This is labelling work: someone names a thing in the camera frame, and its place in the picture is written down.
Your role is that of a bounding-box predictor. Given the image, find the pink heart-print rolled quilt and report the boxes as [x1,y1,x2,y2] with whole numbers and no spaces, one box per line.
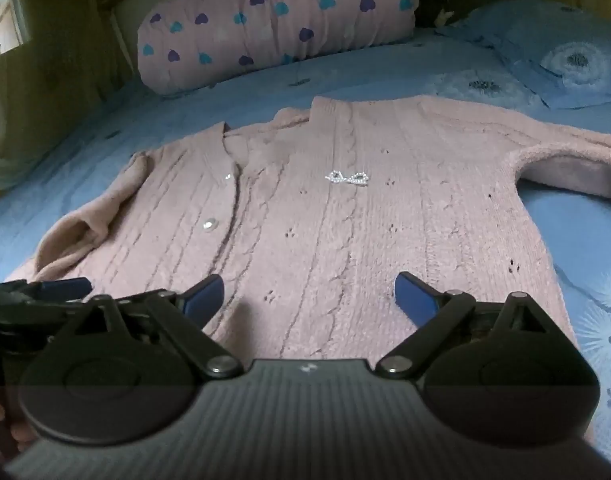
[137,0,419,96]

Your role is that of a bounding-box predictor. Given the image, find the pink knit cardigan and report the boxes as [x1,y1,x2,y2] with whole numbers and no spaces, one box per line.
[6,94,611,461]

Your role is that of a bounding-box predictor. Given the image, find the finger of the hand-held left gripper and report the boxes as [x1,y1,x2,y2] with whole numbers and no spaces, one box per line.
[0,277,93,311]

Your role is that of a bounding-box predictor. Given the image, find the sheer curtain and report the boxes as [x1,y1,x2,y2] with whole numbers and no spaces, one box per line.
[0,0,141,191]

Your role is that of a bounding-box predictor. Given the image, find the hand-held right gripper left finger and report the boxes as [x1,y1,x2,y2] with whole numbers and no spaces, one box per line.
[48,274,244,380]

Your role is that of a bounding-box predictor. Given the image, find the blue dandelion-print bed sheet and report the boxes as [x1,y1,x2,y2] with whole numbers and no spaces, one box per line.
[0,27,611,466]

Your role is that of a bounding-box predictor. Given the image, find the blue dandelion-print pillow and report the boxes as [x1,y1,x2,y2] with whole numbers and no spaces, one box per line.
[438,0,611,110]

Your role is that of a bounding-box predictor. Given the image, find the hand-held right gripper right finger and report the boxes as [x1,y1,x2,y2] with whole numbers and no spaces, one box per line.
[375,271,569,380]

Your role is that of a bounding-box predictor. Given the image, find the person's left hand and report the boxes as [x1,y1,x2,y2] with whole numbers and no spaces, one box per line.
[0,392,34,453]

